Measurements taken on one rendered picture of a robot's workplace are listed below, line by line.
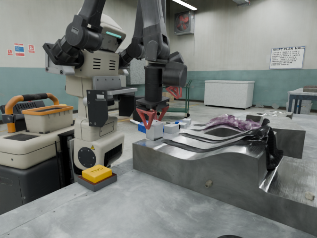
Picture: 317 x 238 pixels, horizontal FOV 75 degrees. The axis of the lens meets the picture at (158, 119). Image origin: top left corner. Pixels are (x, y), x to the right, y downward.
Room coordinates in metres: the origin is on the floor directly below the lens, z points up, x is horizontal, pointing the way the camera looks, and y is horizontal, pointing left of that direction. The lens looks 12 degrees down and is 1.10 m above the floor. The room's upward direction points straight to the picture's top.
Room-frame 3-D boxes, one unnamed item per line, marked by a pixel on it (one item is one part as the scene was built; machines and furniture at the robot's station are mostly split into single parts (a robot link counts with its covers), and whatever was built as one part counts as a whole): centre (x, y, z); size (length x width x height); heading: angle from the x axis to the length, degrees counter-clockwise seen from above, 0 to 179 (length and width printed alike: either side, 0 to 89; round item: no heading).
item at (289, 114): (1.38, -0.81, 0.83); 0.17 x 0.13 x 0.06; 53
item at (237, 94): (7.42, -2.50, 0.47); 1.52 x 0.77 x 0.94; 51
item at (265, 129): (0.61, -0.19, 0.92); 0.35 x 0.16 x 0.09; 53
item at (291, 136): (0.93, -0.34, 0.86); 0.50 x 0.26 x 0.11; 70
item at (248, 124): (0.92, -0.34, 0.90); 0.26 x 0.18 x 0.08; 70
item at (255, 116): (1.24, -0.66, 0.84); 0.20 x 0.15 x 0.07; 53
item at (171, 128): (0.80, -0.01, 0.89); 0.13 x 0.05 x 0.05; 53
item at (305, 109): (6.06, -4.16, 0.16); 0.60 x 0.42 x 0.33; 47
